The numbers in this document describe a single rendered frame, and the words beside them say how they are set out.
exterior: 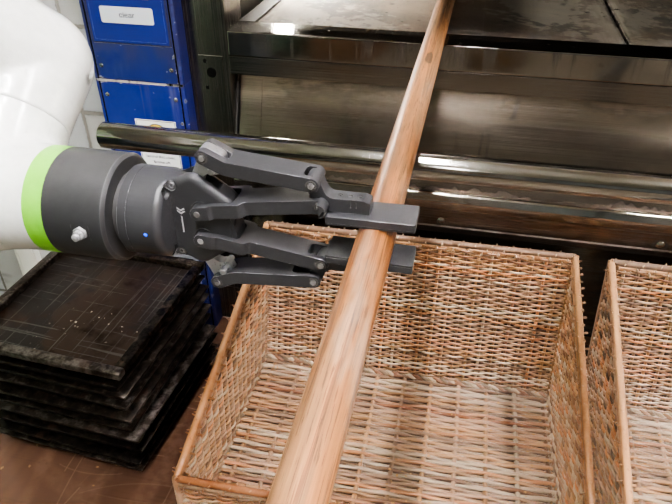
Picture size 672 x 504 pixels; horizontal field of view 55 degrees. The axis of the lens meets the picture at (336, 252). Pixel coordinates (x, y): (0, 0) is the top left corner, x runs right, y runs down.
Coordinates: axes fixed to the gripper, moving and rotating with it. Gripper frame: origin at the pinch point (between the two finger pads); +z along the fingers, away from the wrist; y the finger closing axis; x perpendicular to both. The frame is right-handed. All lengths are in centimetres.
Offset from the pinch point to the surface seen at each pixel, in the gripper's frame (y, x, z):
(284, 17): 1, -64, -26
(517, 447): 60, -32, 21
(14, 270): 57, -55, -88
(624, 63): 2, -55, 27
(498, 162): 1.7, -18.6, 9.8
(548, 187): 3.5, -17.6, 15.0
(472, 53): 2, -55, 6
